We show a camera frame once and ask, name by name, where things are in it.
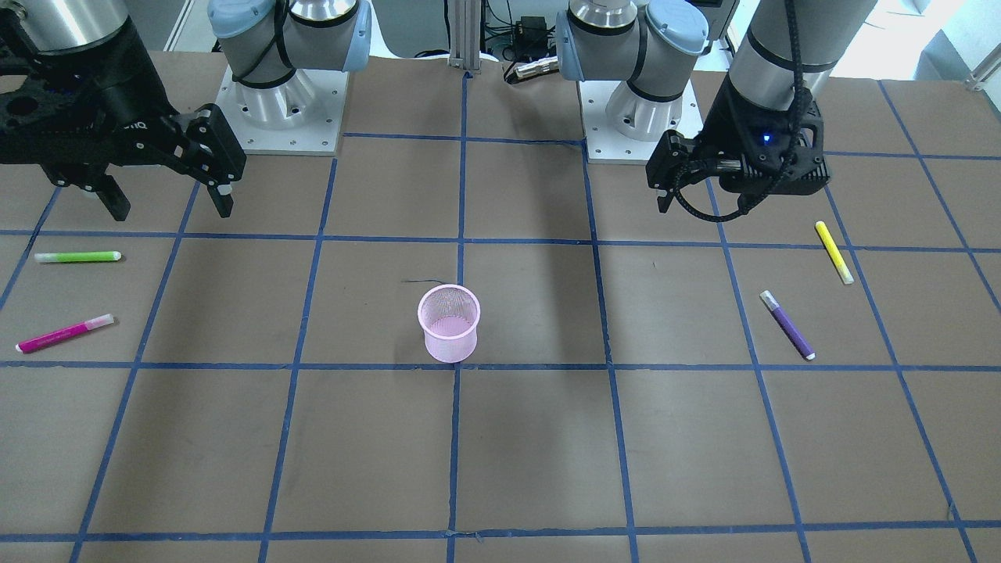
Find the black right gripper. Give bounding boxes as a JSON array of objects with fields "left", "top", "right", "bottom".
[{"left": 2, "top": 16, "right": 246, "bottom": 221}]

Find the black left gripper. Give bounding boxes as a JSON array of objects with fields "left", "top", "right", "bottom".
[{"left": 646, "top": 77, "right": 830, "bottom": 214}]

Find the purple marker pen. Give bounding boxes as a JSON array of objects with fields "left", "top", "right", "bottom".
[{"left": 760, "top": 291, "right": 816, "bottom": 361}]

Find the pink marker pen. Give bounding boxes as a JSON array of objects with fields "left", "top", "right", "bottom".
[{"left": 15, "top": 314, "right": 115, "bottom": 355}]

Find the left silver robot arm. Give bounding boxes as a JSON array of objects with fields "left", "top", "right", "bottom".
[{"left": 554, "top": 1, "right": 875, "bottom": 222}]

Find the pink mesh cup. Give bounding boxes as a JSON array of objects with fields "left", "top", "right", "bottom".
[{"left": 416, "top": 284, "right": 480, "bottom": 364}]

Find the green marker pen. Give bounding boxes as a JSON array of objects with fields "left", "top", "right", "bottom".
[{"left": 34, "top": 252, "right": 123, "bottom": 264}]

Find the black power adapter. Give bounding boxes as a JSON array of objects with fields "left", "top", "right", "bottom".
[{"left": 514, "top": 16, "right": 548, "bottom": 49}]

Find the yellow marker pen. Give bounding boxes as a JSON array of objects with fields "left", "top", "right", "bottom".
[{"left": 814, "top": 221, "right": 855, "bottom": 285}]

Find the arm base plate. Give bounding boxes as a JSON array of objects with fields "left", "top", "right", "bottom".
[
  {"left": 216, "top": 68, "right": 351, "bottom": 156},
  {"left": 579, "top": 80, "right": 703, "bottom": 165}
]

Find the aluminium frame post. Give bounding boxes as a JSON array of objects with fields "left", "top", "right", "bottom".
[{"left": 446, "top": 0, "right": 483, "bottom": 76}]

